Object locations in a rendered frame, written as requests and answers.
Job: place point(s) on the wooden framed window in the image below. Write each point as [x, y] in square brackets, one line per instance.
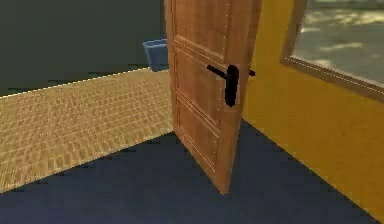
[340, 40]

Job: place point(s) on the blue box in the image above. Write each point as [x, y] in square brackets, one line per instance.
[156, 55]

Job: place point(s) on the brown wooden room door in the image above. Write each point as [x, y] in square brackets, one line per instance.
[196, 100]

